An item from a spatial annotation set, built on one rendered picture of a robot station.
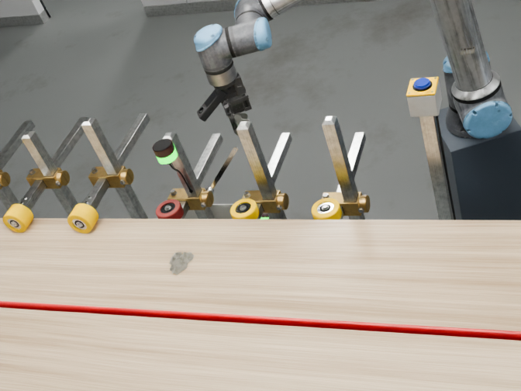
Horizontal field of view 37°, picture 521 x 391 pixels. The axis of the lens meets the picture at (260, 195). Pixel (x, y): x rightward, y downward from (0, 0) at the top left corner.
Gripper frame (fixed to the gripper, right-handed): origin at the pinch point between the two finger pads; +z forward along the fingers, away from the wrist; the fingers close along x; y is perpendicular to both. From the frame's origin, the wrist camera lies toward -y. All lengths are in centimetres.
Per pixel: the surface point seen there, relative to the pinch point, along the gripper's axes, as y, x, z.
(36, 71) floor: -107, 302, 97
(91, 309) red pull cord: -26, -142, -82
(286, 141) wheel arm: 14.3, -2.7, 8.5
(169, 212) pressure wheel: -27.7, -21.8, 3.0
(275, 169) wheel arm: 7.3, -14.0, 8.7
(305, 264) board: 3, -63, 3
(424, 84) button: 45, -55, -31
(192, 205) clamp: -21.1, -15.0, 9.4
